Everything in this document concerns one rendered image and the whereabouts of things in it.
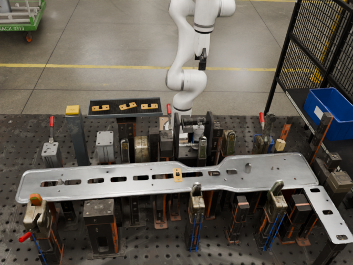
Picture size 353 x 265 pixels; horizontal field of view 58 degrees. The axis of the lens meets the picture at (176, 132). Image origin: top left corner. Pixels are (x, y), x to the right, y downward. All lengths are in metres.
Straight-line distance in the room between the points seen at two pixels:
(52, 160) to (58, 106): 2.14
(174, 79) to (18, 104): 2.44
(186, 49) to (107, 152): 0.68
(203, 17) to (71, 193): 0.92
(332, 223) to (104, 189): 0.98
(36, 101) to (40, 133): 1.60
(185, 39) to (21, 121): 1.29
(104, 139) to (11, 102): 2.51
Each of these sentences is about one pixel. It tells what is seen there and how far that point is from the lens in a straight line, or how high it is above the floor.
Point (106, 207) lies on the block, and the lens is 1.37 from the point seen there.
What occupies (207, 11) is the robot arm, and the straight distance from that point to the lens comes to 1.30.
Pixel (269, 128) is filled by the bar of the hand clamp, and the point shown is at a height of 1.13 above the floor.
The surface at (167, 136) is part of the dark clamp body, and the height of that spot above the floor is 1.08.
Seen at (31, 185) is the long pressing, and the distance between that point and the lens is 1.56.
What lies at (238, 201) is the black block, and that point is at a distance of 1.47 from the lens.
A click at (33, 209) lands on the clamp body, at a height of 1.06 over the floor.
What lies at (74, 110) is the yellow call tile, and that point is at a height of 1.16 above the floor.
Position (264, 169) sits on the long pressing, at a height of 1.00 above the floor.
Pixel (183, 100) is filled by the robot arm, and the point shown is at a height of 1.06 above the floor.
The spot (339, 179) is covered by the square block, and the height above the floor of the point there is 1.06.
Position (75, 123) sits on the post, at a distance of 1.67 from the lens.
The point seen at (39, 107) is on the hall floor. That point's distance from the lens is 3.77.
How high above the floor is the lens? 2.13
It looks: 41 degrees down
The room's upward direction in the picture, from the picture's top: 4 degrees clockwise
